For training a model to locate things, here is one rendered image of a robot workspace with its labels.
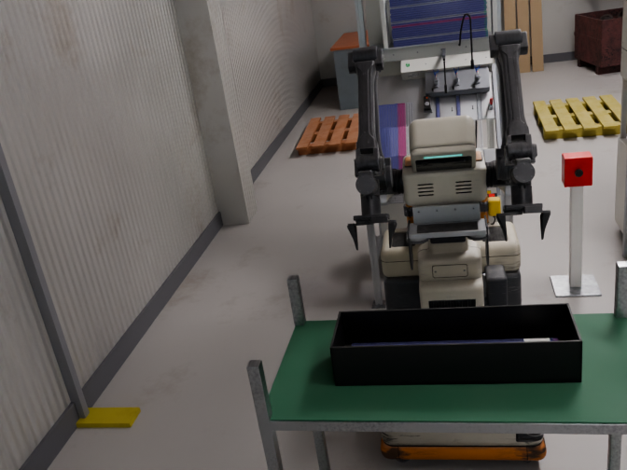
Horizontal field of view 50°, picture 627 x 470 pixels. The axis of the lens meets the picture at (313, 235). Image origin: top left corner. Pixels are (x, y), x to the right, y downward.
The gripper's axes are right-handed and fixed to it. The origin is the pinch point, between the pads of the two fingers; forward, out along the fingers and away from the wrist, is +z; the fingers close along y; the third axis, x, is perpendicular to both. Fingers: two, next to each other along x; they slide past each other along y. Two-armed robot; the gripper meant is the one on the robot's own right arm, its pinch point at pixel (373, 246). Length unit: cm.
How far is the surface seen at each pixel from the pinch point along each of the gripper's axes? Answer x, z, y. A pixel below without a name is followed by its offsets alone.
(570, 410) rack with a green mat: -42, 40, 45
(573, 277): 199, 19, 89
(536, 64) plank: 758, -259, 161
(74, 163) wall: 108, -55, -159
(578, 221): 184, -12, 91
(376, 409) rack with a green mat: -41, 39, 3
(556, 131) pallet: 452, -109, 129
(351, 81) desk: 644, -232, -83
